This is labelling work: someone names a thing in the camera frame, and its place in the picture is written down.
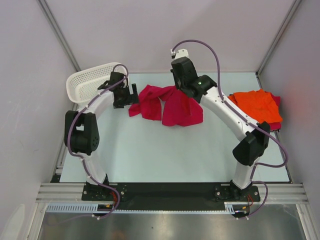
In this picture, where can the aluminium left corner post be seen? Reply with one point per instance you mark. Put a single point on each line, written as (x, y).
(53, 23)

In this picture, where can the aluminium front frame rail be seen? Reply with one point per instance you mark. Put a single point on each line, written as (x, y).
(286, 193)

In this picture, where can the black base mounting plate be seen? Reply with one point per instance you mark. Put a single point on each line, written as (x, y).
(174, 196)

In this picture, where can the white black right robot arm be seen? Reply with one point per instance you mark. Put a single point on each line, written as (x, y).
(203, 89)

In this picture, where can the white perforated plastic basket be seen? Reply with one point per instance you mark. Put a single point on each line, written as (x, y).
(82, 86)

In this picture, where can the aluminium right corner post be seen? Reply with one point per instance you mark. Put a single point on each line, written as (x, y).
(281, 31)

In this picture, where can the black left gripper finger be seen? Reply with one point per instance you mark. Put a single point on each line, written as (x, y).
(134, 95)
(119, 104)

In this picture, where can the orange t shirt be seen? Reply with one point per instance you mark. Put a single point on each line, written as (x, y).
(253, 103)

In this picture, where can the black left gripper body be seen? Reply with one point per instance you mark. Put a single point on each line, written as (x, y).
(125, 93)

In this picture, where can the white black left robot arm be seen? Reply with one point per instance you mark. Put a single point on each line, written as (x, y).
(81, 131)

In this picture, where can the aluminium corner post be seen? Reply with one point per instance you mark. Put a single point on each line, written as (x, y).
(281, 31)
(53, 23)

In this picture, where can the white slotted cable duct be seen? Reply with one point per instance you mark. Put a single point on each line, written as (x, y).
(95, 208)

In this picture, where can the magenta t shirt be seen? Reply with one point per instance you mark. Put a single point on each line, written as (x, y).
(169, 105)
(274, 118)

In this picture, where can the magenta folded t shirt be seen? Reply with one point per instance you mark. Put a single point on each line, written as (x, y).
(274, 118)

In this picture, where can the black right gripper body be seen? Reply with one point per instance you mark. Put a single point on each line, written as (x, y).
(179, 85)

